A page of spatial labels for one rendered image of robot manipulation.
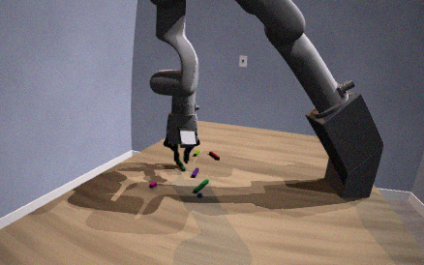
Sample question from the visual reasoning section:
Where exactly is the red rod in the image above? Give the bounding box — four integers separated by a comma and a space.
209, 152, 220, 160

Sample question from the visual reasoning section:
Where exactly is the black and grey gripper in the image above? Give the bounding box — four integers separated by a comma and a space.
164, 112, 200, 164

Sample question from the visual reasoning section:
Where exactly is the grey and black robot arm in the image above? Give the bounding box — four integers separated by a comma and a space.
150, 0, 355, 148

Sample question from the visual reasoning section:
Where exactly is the purple rod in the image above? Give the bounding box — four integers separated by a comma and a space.
192, 168, 198, 178

